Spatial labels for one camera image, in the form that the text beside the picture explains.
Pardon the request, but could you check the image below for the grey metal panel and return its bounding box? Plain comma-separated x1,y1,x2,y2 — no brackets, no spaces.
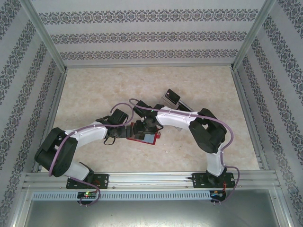
9,186,296,227

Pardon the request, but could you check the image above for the aluminium frame post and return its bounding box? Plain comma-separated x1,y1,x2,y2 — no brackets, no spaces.
230,0,277,71
20,0,69,73

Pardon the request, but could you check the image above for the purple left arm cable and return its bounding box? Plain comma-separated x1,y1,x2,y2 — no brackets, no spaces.
48,103,134,207

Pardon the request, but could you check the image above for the aluminium side rail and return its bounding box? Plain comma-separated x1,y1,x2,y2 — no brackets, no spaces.
231,68,270,171
33,68,68,173

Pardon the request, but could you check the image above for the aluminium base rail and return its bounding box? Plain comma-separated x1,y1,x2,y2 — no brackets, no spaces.
22,172,281,190

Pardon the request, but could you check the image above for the clear acrylic card stand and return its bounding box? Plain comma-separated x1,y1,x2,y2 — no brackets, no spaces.
160,88,197,132

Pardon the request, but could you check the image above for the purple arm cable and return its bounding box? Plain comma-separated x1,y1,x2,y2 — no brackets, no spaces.
128,97,243,204
48,103,134,207

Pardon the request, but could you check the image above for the red card holder wallet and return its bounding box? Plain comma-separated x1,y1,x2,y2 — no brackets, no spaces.
126,131,162,146

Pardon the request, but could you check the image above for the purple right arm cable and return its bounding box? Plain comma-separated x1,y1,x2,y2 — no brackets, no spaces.
128,97,243,204

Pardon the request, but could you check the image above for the white slotted cable duct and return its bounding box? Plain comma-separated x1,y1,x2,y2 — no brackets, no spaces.
32,191,211,201

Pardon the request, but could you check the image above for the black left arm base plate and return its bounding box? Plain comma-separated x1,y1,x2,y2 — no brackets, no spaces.
66,174,110,190

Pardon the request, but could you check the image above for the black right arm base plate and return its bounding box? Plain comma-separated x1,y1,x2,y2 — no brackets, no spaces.
192,172,236,189

